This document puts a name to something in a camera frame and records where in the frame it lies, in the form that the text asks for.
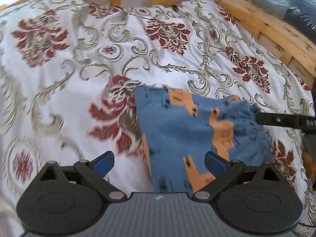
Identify blue orange patterned pants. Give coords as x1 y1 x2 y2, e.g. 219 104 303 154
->
133 86 273 193

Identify white floral bedspread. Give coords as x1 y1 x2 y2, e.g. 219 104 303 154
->
1 0 315 236

